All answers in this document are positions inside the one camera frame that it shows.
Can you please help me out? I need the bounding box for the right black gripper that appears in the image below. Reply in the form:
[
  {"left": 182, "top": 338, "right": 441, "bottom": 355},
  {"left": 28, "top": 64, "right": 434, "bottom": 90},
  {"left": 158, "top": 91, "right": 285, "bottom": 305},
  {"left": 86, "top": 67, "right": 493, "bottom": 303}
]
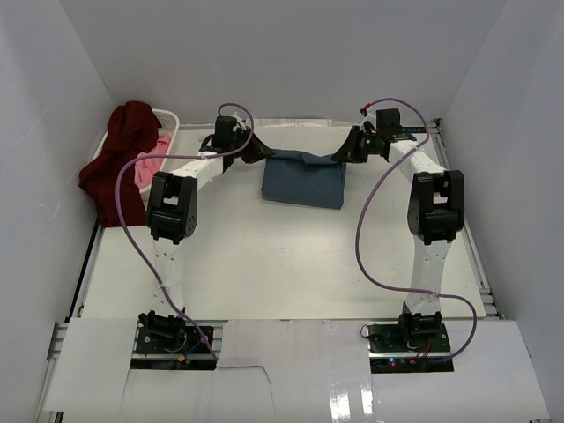
[{"left": 332, "top": 126, "right": 383, "bottom": 164}]

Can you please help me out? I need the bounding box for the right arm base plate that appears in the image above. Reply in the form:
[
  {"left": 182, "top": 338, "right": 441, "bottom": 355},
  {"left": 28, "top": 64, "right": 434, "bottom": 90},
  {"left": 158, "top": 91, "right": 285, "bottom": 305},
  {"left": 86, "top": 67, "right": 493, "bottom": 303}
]
[{"left": 360, "top": 323, "right": 455, "bottom": 375}]

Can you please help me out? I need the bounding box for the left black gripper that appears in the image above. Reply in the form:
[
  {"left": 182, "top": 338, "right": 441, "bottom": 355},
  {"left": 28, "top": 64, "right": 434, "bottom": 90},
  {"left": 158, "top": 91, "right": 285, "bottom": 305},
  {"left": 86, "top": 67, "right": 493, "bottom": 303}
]
[{"left": 230, "top": 126, "right": 274, "bottom": 165}]

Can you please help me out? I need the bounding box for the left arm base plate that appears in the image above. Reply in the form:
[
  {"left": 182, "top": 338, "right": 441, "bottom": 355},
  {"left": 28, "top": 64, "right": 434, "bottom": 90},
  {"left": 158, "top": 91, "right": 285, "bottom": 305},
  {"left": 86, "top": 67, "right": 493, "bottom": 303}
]
[{"left": 130, "top": 325, "right": 216, "bottom": 371}]

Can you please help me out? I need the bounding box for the dark label sticker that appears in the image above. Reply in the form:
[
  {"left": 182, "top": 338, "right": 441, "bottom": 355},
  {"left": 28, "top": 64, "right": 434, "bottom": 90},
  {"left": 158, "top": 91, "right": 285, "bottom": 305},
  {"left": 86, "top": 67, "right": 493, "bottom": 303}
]
[{"left": 402, "top": 126, "right": 427, "bottom": 134}]

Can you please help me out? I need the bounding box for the paper sheet at back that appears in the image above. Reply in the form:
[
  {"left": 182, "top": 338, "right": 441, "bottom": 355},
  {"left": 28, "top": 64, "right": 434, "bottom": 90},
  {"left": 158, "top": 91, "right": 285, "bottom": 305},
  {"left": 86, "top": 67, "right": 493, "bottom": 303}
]
[{"left": 255, "top": 118, "right": 332, "bottom": 128}]

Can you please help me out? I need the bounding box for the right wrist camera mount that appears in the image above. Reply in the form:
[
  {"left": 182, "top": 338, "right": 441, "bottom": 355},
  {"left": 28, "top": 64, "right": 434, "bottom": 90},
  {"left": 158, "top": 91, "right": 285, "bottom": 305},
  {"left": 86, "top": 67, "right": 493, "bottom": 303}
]
[{"left": 359, "top": 103, "right": 378, "bottom": 134}]

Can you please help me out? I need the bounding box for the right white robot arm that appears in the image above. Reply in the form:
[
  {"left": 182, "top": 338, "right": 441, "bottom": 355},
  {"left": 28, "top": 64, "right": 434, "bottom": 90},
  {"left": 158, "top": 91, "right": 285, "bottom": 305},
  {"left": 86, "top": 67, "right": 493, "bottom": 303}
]
[{"left": 332, "top": 107, "right": 464, "bottom": 352}]

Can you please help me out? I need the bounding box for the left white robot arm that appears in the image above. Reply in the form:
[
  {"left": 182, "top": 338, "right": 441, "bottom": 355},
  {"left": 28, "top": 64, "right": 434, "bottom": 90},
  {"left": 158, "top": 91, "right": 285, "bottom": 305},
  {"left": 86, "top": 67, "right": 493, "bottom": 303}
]
[{"left": 139, "top": 116, "right": 274, "bottom": 353}]

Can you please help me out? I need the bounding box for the pink t shirt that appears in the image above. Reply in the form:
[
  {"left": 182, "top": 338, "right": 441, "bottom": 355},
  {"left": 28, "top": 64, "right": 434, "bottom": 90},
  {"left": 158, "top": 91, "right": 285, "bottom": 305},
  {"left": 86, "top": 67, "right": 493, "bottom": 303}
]
[{"left": 134, "top": 133, "right": 172, "bottom": 189}]

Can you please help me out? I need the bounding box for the teal blue t shirt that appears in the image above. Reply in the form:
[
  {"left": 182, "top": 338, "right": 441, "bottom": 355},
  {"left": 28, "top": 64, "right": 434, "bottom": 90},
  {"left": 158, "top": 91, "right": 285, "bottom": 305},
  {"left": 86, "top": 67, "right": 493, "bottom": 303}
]
[{"left": 261, "top": 150, "right": 346, "bottom": 210}]

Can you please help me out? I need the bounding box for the dark red t shirt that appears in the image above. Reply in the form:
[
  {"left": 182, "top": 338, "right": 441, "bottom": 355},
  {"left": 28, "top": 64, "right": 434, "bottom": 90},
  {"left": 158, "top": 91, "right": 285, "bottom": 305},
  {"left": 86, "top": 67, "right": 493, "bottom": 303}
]
[{"left": 78, "top": 101, "right": 161, "bottom": 227}]

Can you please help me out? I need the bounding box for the white plastic laundry basket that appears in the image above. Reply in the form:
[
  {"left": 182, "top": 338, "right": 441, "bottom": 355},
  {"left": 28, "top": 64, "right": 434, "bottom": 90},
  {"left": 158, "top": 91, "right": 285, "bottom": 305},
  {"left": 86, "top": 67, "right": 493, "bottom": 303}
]
[{"left": 92, "top": 108, "right": 180, "bottom": 170}]

